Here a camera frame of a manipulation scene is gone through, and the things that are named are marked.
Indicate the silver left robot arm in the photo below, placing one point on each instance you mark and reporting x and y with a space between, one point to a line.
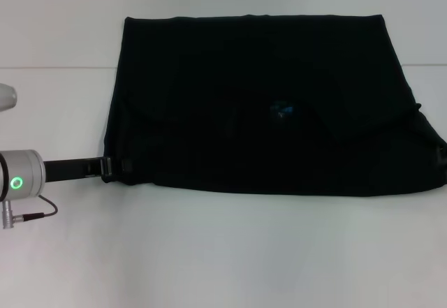
21 175

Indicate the black FREE print t-shirt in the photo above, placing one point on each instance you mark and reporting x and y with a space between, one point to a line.
262 112

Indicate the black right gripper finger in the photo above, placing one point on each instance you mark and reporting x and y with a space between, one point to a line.
441 156

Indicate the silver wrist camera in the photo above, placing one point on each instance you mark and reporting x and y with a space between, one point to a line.
7 96

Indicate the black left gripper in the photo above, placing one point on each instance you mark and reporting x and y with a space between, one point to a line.
70 170

